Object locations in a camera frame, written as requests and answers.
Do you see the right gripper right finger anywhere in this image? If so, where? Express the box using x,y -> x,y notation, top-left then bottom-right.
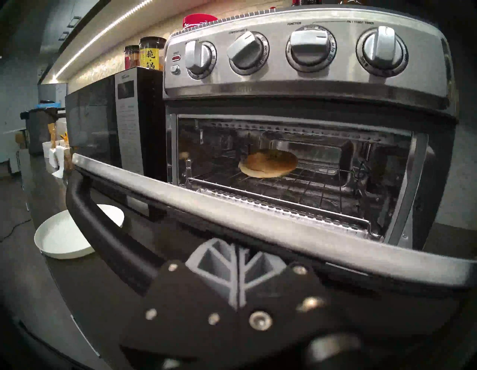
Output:
238,248 -> 353,338

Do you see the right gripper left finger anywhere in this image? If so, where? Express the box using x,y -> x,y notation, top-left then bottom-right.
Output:
119,239 -> 241,357

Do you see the glass toaster oven door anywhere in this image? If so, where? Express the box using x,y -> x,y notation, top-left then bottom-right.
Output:
66,153 -> 477,325

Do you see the white round plate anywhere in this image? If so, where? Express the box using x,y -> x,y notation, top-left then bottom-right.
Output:
34,204 -> 124,260

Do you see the metal oven rack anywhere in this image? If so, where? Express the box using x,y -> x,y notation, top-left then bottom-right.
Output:
183,164 -> 373,235

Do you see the stainless steel toaster oven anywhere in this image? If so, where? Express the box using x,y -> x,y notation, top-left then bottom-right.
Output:
163,4 -> 459,250

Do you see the black microwave oven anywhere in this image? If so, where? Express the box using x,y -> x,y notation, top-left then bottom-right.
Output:
65,66 -> 167,182

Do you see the black trash bin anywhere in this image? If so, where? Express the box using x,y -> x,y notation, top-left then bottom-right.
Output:
20,100 -> 66,156

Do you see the snack jar red label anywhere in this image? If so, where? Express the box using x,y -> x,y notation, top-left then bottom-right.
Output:
124,45 -> 140,70

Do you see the snack jar yellow label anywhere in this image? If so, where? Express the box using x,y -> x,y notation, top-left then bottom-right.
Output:
139,36 -> 167,71

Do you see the large jar red lid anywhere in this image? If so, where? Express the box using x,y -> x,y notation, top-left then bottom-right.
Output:
182,13 -> 218,28

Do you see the LED light strip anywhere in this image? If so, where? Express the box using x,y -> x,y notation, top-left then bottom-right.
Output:
52,0 -> 154,81

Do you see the dark wood upper cabinet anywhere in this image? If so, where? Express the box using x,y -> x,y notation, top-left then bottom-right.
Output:
37,0 -> 112,87

